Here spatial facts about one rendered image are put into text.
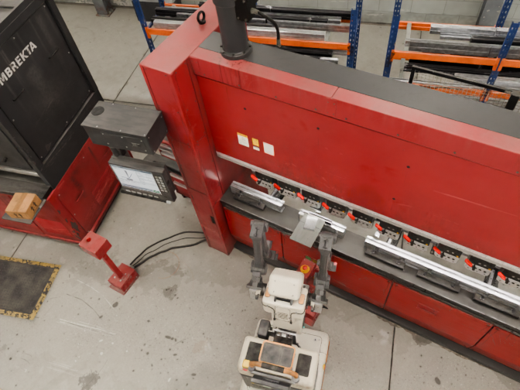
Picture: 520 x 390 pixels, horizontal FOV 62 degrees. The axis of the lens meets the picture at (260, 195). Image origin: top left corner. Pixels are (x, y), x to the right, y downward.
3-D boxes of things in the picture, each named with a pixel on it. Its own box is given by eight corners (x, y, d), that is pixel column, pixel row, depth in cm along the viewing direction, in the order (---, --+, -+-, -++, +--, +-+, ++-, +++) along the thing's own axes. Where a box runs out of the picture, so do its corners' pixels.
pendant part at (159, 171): (124, 191, 343) (107, 162, 315) (131, 179, 350) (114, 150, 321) (174, 203, 332) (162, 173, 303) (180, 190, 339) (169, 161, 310)
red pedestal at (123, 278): (109, 287, 433) (72, 247, 366) (124, 267, 445) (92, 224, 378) (124, 295, 426) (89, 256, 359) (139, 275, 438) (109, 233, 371)
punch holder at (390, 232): (377, 232, 308) (380, 220, 295) (381, 224, 312) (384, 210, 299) (397, 241, 303) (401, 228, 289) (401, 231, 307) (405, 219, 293)
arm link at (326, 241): (316, 245, 254) (333, 248, 251) (319, 228, 263) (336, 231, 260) (313, 288, 285) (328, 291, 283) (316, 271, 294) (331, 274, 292)
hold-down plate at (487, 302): (472, 300, 303) (473, 298, 301) (473, 293, 306) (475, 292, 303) (518, 319, 293) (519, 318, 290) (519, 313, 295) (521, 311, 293)
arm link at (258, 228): (246, 233, 263) (261, 235, 261) (252, 217, 272) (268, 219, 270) (251, 275, 295) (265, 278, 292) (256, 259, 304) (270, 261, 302)
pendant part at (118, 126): (122, 197, 358) (79, 124, 290) (136, 175, 371) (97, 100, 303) (177, 210, 345) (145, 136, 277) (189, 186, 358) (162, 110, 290)
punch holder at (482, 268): (463, 267, 287) (470, 255, 273) (466, 257, 291) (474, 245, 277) (487, 277, 281) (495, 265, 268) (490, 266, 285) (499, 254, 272)
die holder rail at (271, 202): (231, 192, 379) (230, 185, 372) (234, 186, 382) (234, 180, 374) (281, 213, 361) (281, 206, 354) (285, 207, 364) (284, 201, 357)
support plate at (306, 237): (289, 238, 333) (289, 237, 332) (304, 213, 345) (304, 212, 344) (310, 248, 326) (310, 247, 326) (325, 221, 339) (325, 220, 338)
